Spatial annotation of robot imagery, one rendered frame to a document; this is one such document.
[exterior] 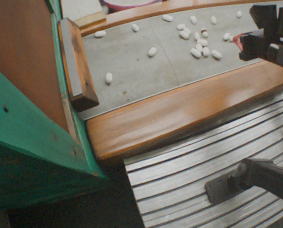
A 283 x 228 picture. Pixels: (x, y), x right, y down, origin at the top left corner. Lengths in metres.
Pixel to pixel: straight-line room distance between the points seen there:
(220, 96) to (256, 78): 0.16
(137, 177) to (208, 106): 0.27
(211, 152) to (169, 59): 0.31
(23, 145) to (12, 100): 0.04
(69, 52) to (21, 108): 0.34
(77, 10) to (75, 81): 0.39
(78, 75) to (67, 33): 0.16
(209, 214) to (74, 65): 0.54
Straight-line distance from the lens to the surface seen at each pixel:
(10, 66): 0.25
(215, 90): 0.58
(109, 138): 0.50
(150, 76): 0.59
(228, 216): 0.64
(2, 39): 0.26
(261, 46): 0.47
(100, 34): 0.69
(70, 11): 0.80
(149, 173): 0.58
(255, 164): 0.48
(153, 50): 0.62
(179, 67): 0.61
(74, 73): 0.48
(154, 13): 0.75
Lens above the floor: 1.24
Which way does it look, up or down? 69 degrees down
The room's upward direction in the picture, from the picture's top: 2 degrees counter-clockwise
